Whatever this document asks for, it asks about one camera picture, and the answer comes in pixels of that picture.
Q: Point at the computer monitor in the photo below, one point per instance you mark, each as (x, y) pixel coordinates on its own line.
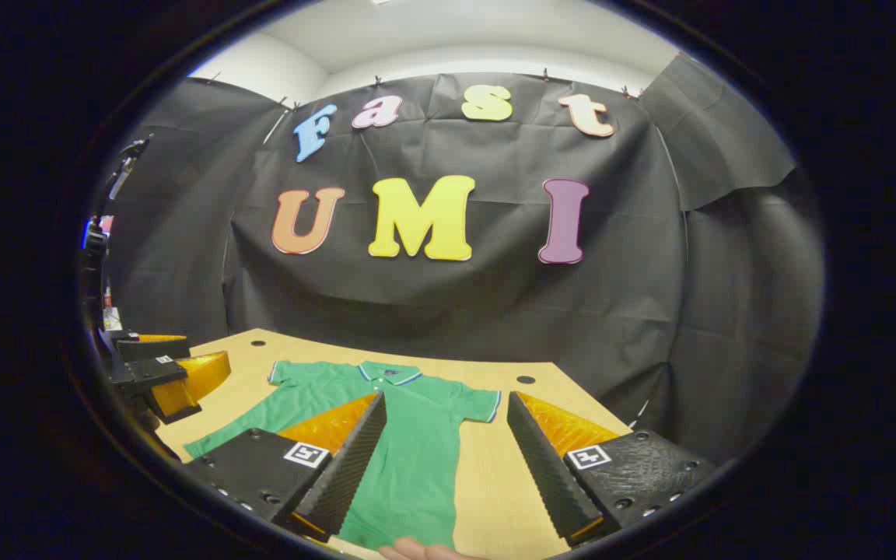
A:
(94, 232)

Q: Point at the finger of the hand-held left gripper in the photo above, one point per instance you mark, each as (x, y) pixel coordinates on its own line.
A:
(148, 348)
(156, 372)

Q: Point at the green T-shirt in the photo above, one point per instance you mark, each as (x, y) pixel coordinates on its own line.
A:
(417, 435)

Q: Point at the white side table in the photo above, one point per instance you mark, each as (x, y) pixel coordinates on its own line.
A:
(112, 319)

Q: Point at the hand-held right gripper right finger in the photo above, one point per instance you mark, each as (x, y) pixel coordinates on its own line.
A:
(545, 467)

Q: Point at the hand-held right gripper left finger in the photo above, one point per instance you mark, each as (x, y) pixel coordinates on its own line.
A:
(351, 467)

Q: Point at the black backdrop cloth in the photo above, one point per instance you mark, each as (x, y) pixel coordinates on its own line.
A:
(456, 303)

